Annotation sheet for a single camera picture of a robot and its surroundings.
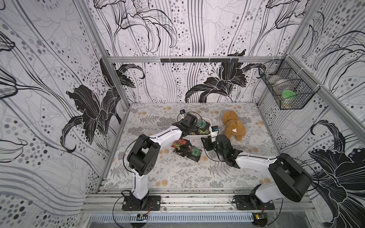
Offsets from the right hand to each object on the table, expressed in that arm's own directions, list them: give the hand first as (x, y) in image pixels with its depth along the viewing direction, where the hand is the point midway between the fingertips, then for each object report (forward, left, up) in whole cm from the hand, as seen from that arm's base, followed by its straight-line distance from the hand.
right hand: (205, 136), depth 89 cm
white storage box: (+5, 0, -7) cm, 9 cm away
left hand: (+9, +9, -1) cm, 12 cm away
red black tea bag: (-2, +19, -6) cm, 20 cm away
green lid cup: (+13, -47, +20) cm, 52 cm away
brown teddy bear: (+5, -18, +3) cm, 19 cm away
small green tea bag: (-6, +7, -8) cm, 12 cm away
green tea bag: (+13, +3, -4) cm, 14 cm away
